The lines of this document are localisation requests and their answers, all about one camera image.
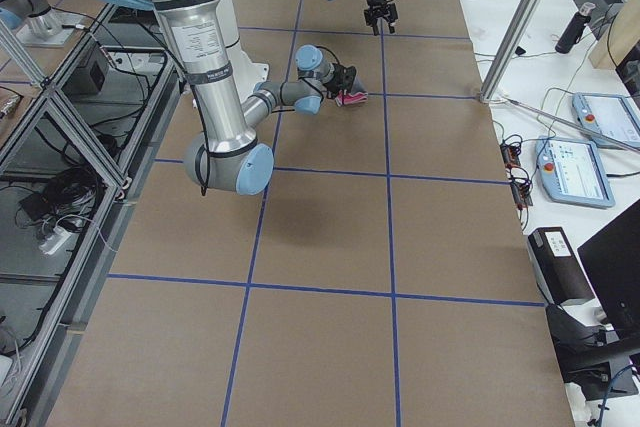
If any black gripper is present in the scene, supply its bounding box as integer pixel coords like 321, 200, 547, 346
364, 0, 398, 36
331, 63, 357, 97

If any pink towel with grey edge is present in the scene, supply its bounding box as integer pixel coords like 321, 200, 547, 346
335, 76, 368, 107

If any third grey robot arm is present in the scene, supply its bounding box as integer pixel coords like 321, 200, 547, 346
1, 0, 84, 48

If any black water bottle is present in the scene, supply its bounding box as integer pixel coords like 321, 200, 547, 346
555, 2, 596, 54

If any near blue teach pendant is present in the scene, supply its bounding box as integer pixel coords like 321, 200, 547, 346
535, 137, 615, 209

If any blue teach pendant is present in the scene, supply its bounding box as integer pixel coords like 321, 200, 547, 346
572, 93, 639, 149
535, 137, 615, 209

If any far blue teach pendant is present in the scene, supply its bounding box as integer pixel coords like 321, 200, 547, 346
572, 93, 639, 149

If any black power adapter box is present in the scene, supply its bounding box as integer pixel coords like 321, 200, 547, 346
527, 227, 595, 307

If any black monitor on stand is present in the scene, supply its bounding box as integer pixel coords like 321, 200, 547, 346
546, 203, 639, 400

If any aluminium frame post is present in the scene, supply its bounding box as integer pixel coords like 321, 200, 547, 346
479, 0, 541, 104

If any aluminium frame rail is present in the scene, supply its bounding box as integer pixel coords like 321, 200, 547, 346
1, 6, 179, 426

